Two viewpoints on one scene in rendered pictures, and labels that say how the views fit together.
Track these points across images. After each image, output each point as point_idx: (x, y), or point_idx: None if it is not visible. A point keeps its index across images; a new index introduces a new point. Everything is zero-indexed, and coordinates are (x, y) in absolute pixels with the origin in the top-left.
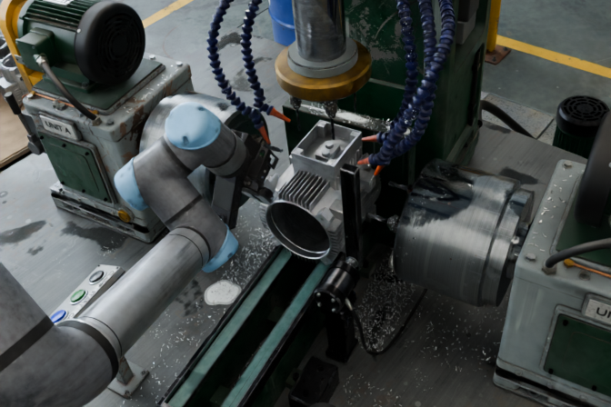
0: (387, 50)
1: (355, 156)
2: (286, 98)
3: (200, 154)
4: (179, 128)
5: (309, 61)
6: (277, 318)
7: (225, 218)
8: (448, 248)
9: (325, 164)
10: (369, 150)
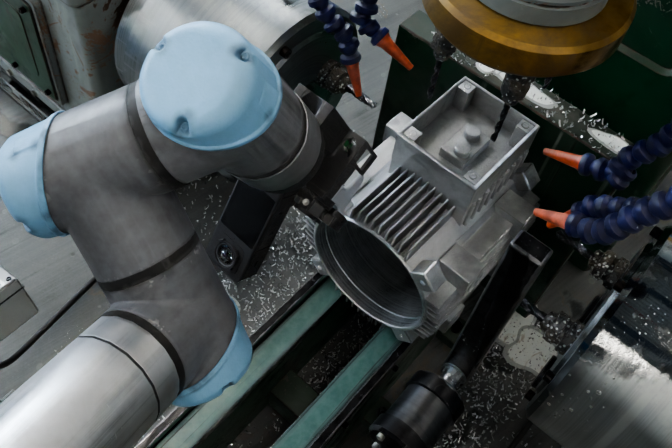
0: None
1: (511, 168)
2: None
3: (213, 160)
4: (175, 91)
5: None
6: (289, 396)
7: (240, 259)
8: (665, 439)
9: (460, 180)
10: (537, 157)
